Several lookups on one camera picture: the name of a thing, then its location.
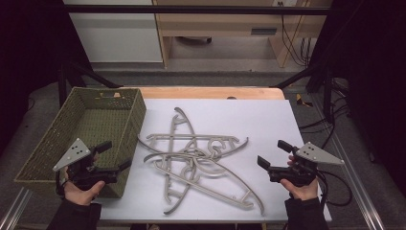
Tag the yellow and black floor object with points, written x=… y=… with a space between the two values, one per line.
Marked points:
x=301 y=101

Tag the aluminium rail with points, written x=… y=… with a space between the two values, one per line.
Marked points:
x=351 y=169
x=14 y=209

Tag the black stand legs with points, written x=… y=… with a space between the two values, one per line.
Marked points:
x=79 y=75
x=319 y=75

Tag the person's left hand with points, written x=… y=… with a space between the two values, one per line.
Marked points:
x=81 y=196

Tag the light wooden desk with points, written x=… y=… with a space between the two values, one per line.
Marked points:
x=223 y=22

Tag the green woven storage basket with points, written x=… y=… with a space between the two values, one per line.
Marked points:
x=95 y=119

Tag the black curtain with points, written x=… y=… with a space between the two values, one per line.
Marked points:
x=373 y=80
x=28 y=48

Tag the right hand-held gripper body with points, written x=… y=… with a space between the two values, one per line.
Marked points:
x=314 y=155

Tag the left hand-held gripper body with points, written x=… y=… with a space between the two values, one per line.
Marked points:
x=75 y=153

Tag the black horizontal frame bar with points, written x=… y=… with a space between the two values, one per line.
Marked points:
x=191 y=10

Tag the wooden table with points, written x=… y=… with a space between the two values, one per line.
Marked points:
x=204 y=92

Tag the person's right hand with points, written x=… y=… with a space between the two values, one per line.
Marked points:
x=303 y=193

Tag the white table mat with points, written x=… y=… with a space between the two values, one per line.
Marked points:
x=255 y=124

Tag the white cabinet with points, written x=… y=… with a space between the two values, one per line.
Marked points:
x=118 y=38

